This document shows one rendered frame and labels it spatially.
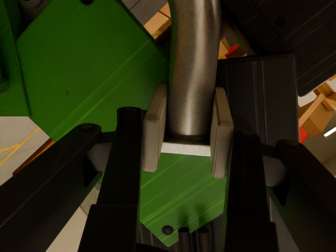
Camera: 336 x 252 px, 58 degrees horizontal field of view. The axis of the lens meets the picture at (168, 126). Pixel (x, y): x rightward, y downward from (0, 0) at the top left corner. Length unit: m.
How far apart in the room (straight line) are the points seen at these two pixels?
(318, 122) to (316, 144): 5.38
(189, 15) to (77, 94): 0.11
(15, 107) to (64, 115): 0.04
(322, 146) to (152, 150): 9.62
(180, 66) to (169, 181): 0.11
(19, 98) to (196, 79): 0.14
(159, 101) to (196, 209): 0.13
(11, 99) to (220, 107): 0.16
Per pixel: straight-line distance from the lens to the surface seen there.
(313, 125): 4.28
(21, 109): 0.26
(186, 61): 0.18
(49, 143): 0.42
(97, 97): 0.23
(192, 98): 0.19
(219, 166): 0.15
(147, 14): 0.89
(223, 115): 0.16
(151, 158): 0.15
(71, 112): 0.25
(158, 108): 0.16
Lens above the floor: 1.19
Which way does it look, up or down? 1 degrees down
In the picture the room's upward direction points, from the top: 142 degrees clockwise
